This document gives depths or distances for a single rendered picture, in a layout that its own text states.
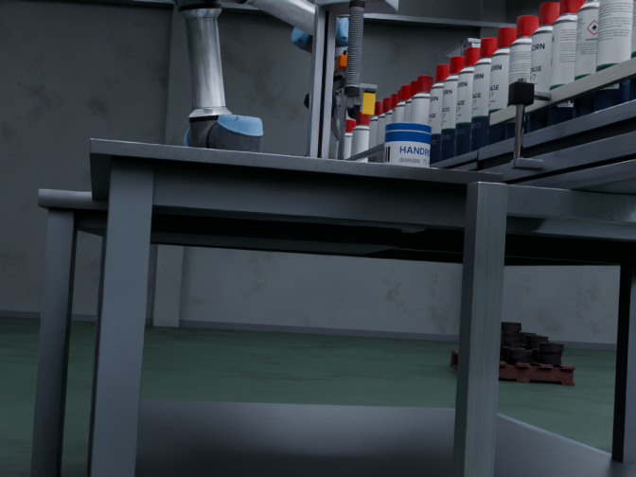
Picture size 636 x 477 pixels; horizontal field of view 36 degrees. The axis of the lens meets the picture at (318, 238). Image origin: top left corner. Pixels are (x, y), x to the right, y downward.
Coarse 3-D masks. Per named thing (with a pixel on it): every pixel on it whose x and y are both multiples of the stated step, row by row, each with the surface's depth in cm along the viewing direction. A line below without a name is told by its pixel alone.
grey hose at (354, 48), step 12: (360, 0) 218; (360, 12) 219; (360, 24) 218; (348, 36) 220; (360, 36) 219; (348, 48) 219; (360, 48) 219; (348, 60) 218; (360, 60) 219; (348, 72) 218; (360, 72) 219; (348, 84) 218; (348, 96) 221
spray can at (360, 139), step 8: (360, 112) 245; (360, 120) 245; (368, 120) 246; (360, 128) 244; (368, 128) 245; (352, 136) 245; (360, 136) 244; (368, 136) 244; (352, 144) 245; (360, 144) 244; (352, 152) 245; (360, 152) 244
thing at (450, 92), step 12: (456, 60) 181; (456, 72) 181; (444, 84) 182; (456, 84) 180; (444, 96) 181; (456, 96) 180; (444, 108) 181; (444, 120) 181; (444, 132) 180; (444, 144) 180; (444, 156) 180
